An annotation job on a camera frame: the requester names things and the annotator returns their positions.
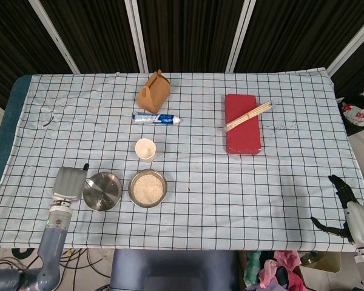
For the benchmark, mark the steel bowl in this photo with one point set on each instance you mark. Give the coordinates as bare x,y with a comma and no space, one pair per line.
130,195

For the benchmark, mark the empty steel plate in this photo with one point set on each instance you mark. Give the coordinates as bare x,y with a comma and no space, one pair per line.
102,191

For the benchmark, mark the red brick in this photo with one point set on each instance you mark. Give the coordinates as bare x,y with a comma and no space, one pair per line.
244,139

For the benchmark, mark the teal table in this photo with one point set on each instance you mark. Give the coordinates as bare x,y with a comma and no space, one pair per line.
10,115

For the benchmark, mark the blue white toothpaste tube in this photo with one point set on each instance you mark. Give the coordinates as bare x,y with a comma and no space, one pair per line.
156,118

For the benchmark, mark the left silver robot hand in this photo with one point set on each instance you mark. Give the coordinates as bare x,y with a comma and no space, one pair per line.
68,185

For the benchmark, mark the white paper cup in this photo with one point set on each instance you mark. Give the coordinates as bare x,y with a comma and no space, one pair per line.
145,150

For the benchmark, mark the white uncooked rice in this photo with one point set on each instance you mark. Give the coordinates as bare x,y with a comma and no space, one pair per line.
148,188

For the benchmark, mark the pile of colourful cloths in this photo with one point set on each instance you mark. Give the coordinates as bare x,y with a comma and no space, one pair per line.
276,269

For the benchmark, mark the tan cardboard box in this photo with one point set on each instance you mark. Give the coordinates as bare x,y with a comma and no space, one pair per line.
324,262

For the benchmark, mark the checkered light blue tablecloth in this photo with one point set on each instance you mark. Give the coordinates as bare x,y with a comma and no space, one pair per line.
215,188

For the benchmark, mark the dark blue robot torso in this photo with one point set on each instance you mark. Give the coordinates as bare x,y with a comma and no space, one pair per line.
176,269

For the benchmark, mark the white partition post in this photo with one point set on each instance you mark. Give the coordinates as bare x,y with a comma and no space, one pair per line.
240,36
352,44
53,34
136,36

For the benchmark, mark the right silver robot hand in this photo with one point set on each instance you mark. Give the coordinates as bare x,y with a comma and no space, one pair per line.
361,224

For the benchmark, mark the brown paper gable box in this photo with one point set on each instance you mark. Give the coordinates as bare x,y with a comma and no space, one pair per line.
154,94

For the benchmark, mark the bundle of wooden skewers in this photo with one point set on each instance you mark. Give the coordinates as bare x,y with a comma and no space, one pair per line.
248,116

